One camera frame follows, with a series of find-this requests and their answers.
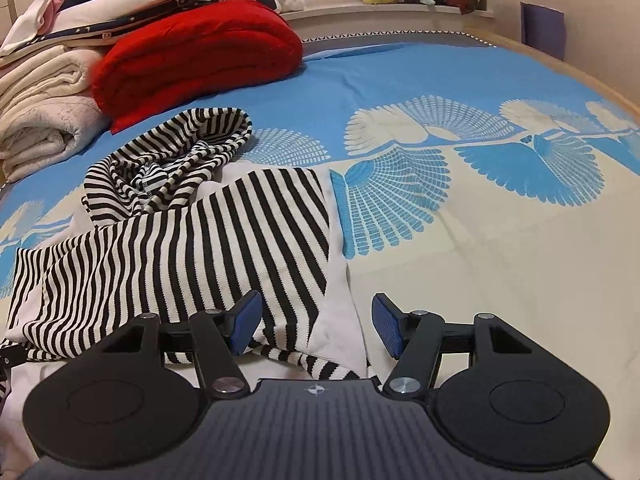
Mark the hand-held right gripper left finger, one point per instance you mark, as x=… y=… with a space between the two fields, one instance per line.
x=246 y=322

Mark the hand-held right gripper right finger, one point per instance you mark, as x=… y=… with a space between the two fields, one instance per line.
x=386 y=324

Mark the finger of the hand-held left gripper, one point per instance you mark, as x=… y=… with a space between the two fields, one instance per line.
x=11 y=354

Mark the black white striped hooded top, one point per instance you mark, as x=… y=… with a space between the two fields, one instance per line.
x=210 y=240

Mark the cream folded blanket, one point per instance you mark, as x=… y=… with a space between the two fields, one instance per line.
x=45 y=110

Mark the red folded blanket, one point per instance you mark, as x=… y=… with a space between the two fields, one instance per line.
x=200 y=55

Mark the grey patterned bed sheet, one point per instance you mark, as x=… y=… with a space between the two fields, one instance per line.
x=400 y=37

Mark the white window sill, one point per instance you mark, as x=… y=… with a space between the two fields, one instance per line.
x=350 y=11

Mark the purple box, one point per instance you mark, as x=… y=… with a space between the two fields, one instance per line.
x=542 y=30

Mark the white blanket navy star trim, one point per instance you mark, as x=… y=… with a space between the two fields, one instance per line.
x=125 y=2

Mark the pink cloth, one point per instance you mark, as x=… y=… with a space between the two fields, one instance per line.
x=55 y=2

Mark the wooden bed frame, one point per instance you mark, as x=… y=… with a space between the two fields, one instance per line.
x=575 y=75

